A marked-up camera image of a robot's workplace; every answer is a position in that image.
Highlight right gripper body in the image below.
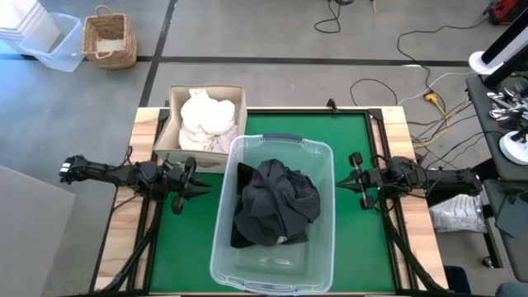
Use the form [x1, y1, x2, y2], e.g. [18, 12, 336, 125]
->
[348, 151, 389, 211]

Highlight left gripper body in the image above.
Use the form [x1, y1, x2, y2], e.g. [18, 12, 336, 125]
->
[163, 157, 197, 215]

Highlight dark grey shorts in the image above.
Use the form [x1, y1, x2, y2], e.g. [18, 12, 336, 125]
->
[233, 158, 322, 248]

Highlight large white garment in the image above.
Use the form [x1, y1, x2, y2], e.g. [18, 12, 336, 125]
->
[180, 88, 237, 137]

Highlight beige fabric bin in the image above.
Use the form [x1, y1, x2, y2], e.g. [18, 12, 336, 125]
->
[153, 84, 248, 174]

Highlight green table mat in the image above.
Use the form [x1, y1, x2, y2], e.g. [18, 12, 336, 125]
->
[148, 109, 397, 295]

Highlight grey plastic bag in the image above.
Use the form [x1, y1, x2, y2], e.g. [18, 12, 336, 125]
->
[428, 193, 488, 234]

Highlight clear plastic storage bin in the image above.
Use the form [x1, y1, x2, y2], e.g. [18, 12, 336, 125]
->
[209, 132, 336, 295]

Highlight black side table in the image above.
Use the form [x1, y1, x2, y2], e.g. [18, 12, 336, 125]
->
[465, 73, 528, 182]

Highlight dark blue seat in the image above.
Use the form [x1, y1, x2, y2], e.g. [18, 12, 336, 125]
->
[443, 265, 472, 295]

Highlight wicker basket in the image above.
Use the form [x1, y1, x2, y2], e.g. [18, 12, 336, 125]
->
[81, 4, 138, 70]

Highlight white round base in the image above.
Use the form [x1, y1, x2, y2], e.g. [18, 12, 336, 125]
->
[498, 130, 528, 166]

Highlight shiny metal utensils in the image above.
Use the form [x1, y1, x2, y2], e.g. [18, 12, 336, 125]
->
[486, 88, 528, 121]

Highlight white stand with pole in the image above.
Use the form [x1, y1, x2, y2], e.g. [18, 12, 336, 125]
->
[468, 18, 528, 76]

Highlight low black table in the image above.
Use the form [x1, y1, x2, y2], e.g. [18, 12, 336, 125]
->
[482, 179, 528, 284]

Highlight small clear plastic tub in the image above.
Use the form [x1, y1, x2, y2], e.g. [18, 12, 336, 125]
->
[18, 12, 86, 73]

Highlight person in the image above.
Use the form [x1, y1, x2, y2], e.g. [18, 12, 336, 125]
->
[494, 281, 528, 297]

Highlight red tool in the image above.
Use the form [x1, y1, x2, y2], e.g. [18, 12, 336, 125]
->
[488, 0, 524, 26]

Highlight black cable bundle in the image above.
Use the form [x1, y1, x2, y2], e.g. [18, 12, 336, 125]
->
[385, 197, 449, 295]
[98, 197, 164, 295]

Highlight black table frame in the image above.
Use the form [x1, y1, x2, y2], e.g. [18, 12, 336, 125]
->
[127, 107, 416, 296]

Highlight black arched floor cable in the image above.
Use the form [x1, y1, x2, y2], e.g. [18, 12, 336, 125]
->
[349, 78, 399, 107]

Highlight yellow extension cord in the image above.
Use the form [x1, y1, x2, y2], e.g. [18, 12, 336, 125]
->
[412, 92, 474, 149]

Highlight white floor cable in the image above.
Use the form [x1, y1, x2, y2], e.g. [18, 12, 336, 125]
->
[398, 72, 475, 106]

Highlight long black floor cable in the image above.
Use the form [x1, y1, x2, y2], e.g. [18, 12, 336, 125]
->
[396, 18, 494, 100]

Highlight black looped floor cable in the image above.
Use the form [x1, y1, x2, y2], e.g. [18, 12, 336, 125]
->
[313, 0, 356, 35]

